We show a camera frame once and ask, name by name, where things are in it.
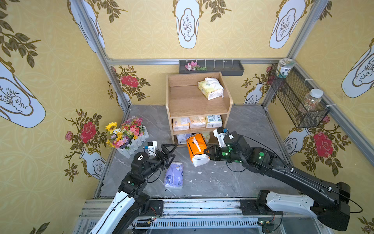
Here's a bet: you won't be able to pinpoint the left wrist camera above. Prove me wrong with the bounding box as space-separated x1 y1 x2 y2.
144 141 158 156

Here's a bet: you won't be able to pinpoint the black wire wall basket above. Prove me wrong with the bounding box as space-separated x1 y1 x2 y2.
268 64 330 128

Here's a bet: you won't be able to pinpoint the white purple tissue pack bottom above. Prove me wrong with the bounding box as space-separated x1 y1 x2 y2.
176 134 193 145

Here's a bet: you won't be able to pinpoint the clear jar with filling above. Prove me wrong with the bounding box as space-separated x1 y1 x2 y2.
298 89 324 114

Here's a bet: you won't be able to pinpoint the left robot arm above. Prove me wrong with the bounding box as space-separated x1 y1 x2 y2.
91 144 177 234

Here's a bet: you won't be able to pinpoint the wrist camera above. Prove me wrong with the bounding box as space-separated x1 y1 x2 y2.
213 127 228 148
144 141 158 156

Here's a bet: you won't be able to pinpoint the white orange tissue pack middle-left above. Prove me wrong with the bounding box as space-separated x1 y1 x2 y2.
172 117 190 131

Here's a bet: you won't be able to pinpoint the cream tissue pack middle-centre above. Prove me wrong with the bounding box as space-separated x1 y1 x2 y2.
190 116 206 129

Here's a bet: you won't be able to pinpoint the wooden three-tier shelf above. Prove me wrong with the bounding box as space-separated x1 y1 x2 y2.
166 72 233 145

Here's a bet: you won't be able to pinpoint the green white tissue pack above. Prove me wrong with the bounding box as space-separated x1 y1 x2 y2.
205 115 223 128

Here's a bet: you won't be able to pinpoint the white lidded jar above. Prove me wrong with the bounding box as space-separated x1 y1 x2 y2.
275 58 295 78

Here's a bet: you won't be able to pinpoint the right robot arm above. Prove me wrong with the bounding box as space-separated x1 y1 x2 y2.
204 132 351 232

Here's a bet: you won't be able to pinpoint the pale yellow tissue pack bottom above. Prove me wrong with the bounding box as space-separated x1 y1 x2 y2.
201 132 210 144

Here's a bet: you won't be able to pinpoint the small pink flowers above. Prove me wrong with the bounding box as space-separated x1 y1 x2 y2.
185 61 207 71

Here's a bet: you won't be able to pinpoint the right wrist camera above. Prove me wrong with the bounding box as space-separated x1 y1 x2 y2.
213 127 228 148

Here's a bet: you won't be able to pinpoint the metal base rail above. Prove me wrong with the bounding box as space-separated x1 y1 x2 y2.
73 192 333 234

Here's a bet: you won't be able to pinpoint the grey wall hook rack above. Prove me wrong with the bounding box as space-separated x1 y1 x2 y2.
179 59 244 76

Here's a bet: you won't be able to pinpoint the colourful flower bouquet planter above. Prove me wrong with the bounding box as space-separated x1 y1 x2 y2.
106 117 149 159

